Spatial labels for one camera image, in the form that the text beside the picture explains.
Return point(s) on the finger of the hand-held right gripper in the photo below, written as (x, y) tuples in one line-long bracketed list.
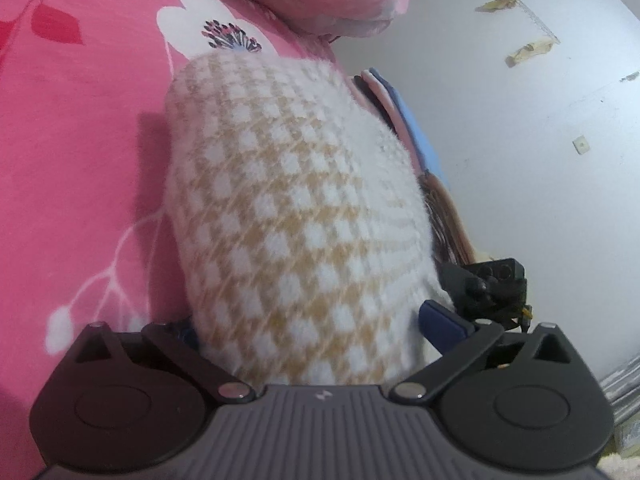
[(457, 285)]

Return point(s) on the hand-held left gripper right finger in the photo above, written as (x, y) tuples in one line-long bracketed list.
[(440, 327)]

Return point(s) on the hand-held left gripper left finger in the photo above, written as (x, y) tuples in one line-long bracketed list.
[(185, 355)]

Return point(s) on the beige houndstooth coat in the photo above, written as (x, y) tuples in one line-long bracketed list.
[(300, 220)]

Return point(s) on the blue folded cloth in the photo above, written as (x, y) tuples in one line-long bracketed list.
[(415, 130)]

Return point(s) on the pink floral bed sheet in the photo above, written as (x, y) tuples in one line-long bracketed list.
[(75, 160)]

